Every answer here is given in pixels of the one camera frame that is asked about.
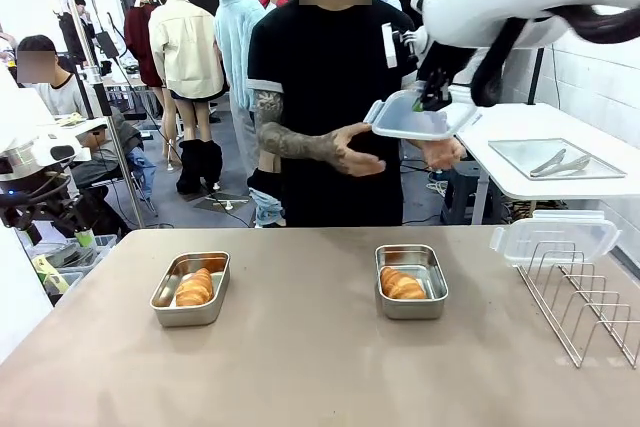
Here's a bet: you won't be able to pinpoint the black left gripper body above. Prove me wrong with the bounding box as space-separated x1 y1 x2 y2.
9 194 84 237

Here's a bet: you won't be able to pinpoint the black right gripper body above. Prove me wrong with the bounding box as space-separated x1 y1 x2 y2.
417 42 476 84

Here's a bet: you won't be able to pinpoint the clear plastic container lid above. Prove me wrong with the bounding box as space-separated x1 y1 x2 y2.
489 210 622 268
363 89 484 141

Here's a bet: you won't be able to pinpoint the rectangular stainless steel container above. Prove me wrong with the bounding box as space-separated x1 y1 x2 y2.
374 244 450 321
149 250 232 328

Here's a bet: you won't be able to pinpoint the tattooed right forearm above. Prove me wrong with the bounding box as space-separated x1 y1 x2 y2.
254 89 346 171

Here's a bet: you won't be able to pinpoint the person's left hand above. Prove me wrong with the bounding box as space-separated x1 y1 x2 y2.
422 136 467 171

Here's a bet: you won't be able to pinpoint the tattooed right hand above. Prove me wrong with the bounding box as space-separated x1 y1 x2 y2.
327 121 387 178

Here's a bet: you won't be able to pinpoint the clear storage bins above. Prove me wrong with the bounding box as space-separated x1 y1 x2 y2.
24 234 120 298

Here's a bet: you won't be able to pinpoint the white side table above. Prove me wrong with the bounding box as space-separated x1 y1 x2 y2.
455 102 640 226

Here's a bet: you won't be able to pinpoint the flat steel tray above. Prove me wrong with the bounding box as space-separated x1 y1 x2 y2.
487 137 628 182

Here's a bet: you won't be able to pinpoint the dark stool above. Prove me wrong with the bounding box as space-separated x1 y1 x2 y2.
439 161 482 226

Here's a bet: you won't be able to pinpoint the person in black t-shirt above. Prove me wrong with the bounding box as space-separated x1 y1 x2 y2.
247 0 421 228

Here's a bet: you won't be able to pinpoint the seated person in white shirt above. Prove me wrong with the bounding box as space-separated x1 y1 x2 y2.
14 34 149 243

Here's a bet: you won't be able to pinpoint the golden croissant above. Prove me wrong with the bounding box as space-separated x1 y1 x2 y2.
174 266 216 308
379 266 427 301

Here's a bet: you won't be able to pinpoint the metal tongs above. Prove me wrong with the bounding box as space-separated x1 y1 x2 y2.
529 148 592 178

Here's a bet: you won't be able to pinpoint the metal pole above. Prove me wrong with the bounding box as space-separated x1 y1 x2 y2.
58 0 146 229

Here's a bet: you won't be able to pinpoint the black power adapter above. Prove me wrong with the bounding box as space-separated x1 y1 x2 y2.
94 30 120 59

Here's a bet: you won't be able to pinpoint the standing person in black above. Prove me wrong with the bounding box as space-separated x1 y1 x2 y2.
57 0 100 68

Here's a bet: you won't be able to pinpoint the mannequin in red clothes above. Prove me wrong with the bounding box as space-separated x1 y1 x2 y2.
123 0 167 158

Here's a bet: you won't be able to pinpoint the mannequin in light blue jacket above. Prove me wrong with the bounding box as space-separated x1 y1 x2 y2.
214 0 267 228

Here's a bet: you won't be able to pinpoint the mannequin in cream shirt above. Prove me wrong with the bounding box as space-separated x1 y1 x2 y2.
148 0 226 196

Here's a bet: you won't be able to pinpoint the black robot cable sleeve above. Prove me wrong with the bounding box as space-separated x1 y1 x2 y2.
469 4 640 108

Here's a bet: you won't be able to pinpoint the silver wire rack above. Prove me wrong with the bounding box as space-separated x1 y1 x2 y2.
514 241 640 369

